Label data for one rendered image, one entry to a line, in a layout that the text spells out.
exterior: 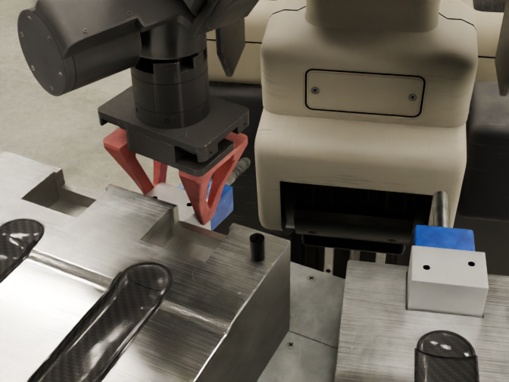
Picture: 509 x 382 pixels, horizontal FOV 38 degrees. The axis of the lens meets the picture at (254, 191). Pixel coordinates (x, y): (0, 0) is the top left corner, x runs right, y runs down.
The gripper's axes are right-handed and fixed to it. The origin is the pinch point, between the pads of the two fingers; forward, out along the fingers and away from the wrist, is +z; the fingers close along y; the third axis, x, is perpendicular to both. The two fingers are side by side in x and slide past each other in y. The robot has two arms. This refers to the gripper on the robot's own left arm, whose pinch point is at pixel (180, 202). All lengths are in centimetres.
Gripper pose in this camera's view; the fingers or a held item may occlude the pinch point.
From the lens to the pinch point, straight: 63.1
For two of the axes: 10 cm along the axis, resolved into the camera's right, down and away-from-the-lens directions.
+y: 8.4, 3.2, -4.3
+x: 5.4, -5.1, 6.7
